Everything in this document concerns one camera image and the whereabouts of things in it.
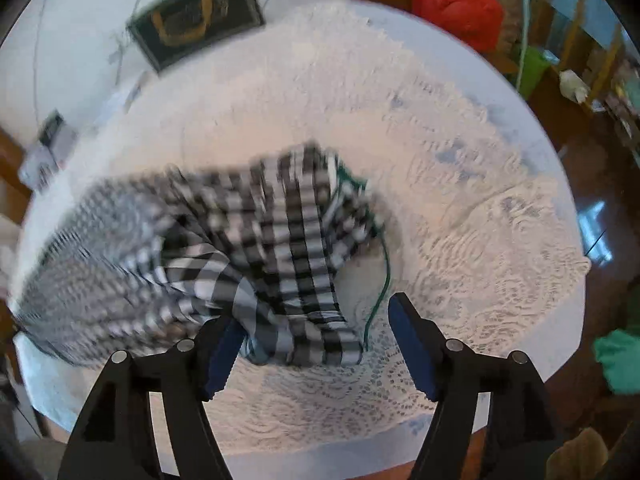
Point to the black gold gift box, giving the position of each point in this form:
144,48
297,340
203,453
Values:
170,30

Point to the black white checkered garment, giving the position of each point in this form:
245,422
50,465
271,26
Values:
142,261

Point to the red mesh bag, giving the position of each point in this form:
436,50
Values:
477,23

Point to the cookware product box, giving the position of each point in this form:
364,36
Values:
48,154

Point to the white lace tablecloth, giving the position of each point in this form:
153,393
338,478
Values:
477,224

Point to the white paper booklet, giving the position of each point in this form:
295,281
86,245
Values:
120,99

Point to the green cloth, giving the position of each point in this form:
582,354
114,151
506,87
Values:
619,355

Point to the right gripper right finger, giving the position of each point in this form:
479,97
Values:
520,430

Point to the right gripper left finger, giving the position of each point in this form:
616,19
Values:
145,417

